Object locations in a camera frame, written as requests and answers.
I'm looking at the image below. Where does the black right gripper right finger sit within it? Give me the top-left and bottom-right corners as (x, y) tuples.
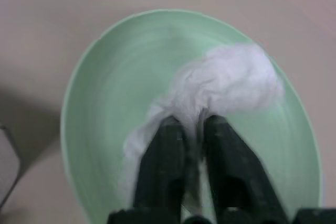
(204, 115), (289, 224)

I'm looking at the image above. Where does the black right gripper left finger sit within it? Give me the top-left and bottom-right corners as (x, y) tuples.
(133, 115), (187, 224)

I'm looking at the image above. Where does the white rounded object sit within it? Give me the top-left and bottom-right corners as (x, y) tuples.
(0, 123), (21, 209)

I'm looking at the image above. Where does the light green plate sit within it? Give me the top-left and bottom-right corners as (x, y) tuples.
(60, 8), (323, 224)

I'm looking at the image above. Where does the white tissue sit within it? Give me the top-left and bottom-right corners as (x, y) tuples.
(117, 42), (286, 224)

